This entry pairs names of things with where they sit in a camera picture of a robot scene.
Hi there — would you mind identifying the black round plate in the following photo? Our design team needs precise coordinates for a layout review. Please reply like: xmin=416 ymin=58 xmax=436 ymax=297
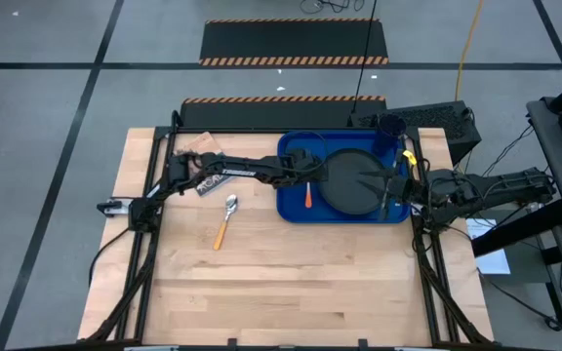
xmin=318 ymin=147 xmax=394 ymax=216

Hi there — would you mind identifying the black perforated computer case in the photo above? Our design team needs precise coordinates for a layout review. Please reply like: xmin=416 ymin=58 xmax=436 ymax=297
xmin=348 ymin=99 xmax=483 ymax=167

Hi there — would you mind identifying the yellow hanging cable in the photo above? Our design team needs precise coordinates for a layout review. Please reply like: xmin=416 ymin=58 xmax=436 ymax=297
xmin=454 ymin=0 xmax=486 ymax=102

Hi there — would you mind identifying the long black floor cable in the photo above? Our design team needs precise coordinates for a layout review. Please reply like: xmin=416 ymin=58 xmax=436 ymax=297
xmin=475 ymin=267 xmax=562 ymax=345

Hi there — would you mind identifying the white paper sheet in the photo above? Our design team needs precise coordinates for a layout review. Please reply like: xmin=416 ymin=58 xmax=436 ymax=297
xmin=465 ymin=217 xmax=512 ymax=276

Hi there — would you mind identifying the purple faceted plastic cup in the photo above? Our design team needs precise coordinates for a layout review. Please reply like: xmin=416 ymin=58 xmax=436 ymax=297
xmin=371 ymin=114 xmax=408 ymax=158

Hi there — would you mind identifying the spoon with orange handle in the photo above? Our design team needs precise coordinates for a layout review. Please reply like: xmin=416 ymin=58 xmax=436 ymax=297
xmin=212 ymin=193 xmax=239 ymax=252

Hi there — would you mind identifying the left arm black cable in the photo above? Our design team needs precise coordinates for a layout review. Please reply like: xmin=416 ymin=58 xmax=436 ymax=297
xmin=284 ymin=130 xmax=331 ymax=170

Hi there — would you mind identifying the black hanging cable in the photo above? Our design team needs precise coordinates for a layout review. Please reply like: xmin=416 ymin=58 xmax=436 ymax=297
xmin=350 ymin=0 xmax=380 ymax=118

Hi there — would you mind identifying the silver clamp bracket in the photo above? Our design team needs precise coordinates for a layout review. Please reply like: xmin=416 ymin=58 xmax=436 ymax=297
xmin=97 ymin=199 xmax=132 ymax=217

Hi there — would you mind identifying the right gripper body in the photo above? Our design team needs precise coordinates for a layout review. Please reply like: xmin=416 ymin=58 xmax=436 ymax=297
xmin=381 ymin=148 xmax=426 ymax=223

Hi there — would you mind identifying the black hazard-striped floor mat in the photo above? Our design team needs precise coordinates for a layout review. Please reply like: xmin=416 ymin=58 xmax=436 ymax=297
xmin=179 ymin=96 xmax=388 ymax=131
xmin=198 ymin=18 xmax=390 ymax=67

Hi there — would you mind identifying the black coiled floor cable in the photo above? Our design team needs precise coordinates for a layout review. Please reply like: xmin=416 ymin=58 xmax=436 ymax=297
xmin=299 ymin=0 xmax=366 ymax=15

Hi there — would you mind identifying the black aluminium table frame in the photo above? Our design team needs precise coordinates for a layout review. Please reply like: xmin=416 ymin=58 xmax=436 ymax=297
xmin=78 ymin=124 xmax=495 ymax=351

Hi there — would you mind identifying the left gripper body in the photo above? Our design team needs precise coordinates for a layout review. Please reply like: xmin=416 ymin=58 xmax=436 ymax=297
xmin=280 ymin=147 xmax=324 ymax=189

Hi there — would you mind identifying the blue plastic tray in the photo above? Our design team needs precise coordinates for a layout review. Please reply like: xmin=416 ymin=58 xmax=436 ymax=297
xmin=276 ymin=130 xmax=411 ymax=225

